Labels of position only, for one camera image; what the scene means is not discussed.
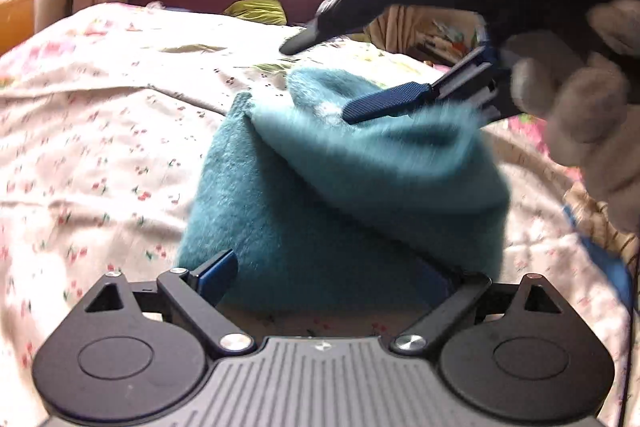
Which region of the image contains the floral bed sheet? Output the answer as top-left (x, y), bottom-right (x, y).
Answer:
top-left (0, 2), bottom-right (636, 427)

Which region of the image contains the wooden desk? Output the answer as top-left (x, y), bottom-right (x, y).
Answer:
top-left (0, 0), bottom-right (38, 55)

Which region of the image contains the teal fuzzy garment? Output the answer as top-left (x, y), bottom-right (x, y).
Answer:
top-left (177, 67), bottom-right (513, 313)

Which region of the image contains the person's right hand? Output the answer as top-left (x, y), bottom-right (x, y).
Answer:
top-left (500, 0), bottom-right (640, 235)

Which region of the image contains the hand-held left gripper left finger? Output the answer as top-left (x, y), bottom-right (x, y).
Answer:
top-left (84, 249), bottom-right (254, 354)

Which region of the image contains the green pillow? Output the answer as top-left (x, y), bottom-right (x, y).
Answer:
top-left (223, 0), bottom-right (288, 26)

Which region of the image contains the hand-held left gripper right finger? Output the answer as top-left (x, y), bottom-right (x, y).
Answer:
top-left (390, 272), bottom-right (559, 354)

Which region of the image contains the pile of books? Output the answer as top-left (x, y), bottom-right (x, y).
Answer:
top-left (415, 18), bottom-right (481, 64)

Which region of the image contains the blue fabric strip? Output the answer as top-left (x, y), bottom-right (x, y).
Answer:
top-left (562, 202), bottom-right (633, 308)

